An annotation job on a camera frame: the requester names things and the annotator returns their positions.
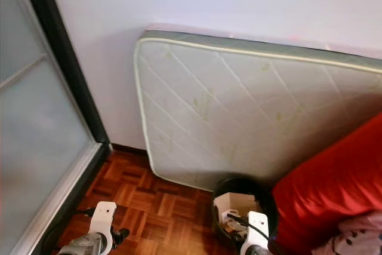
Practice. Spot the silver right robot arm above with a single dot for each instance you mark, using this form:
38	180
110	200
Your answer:
259	251

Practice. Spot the frosted glass sliding door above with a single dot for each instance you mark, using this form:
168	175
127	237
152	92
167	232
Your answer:
36	135

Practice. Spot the brown cardboard box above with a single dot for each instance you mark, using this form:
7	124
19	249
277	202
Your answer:
236	202

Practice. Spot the large red cushion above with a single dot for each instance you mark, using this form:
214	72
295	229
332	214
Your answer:
328	183

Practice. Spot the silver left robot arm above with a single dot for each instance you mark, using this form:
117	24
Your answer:
89	246

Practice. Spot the white crumpled paper scrap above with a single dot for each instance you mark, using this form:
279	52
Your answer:
233	219

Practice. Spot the pink cartoon print blanket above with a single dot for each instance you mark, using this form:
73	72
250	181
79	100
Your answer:
352	237

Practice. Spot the black waste bin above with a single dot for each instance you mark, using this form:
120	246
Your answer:
239	180

